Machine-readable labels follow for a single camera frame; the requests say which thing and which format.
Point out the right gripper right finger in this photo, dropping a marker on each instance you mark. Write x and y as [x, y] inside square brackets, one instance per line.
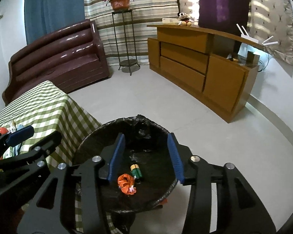
[183, 161]

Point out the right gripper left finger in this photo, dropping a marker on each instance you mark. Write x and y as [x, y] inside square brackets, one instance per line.
[113, 157]

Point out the green yellow small bottle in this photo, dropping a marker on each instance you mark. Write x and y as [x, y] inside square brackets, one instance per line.
[136, 172]

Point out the orange plastic bag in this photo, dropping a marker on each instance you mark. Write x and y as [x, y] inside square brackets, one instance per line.
[126, 184]

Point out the black lined trash bin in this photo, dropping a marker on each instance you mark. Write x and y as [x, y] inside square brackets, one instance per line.
[145, 145]

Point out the red crumpled plastic bag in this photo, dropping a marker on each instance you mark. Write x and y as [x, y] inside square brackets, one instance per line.
[3, 130]

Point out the green checkered tablecloth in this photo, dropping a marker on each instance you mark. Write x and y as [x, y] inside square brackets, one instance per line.
[68, 201]

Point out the dark brown leather sofa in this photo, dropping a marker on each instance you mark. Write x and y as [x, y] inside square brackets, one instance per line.
[71, 58]

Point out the brown wooden sideboard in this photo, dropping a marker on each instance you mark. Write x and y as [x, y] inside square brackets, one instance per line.
[196, 60]

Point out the striped beige curtain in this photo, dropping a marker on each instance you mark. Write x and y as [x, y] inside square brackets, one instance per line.
[146, 14]

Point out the blue curtain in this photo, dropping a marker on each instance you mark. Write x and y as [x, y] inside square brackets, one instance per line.
[42, 17]

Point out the black metal plant stand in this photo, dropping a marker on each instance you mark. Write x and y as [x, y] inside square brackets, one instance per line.
[127, 16]

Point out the white box on sideboard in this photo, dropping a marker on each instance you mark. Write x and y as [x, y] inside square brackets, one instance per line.
[170, 21]

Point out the white wifi router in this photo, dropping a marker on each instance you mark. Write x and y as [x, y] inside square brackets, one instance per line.
[245, 35]

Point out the mickey mouse plush toy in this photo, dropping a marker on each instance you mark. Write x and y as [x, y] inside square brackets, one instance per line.
[184, 19]

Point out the dark purple curtain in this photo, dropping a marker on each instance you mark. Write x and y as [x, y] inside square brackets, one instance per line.
[223, 15]

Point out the patterned white sheer curtain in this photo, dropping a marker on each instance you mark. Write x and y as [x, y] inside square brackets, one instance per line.
[266, 18]

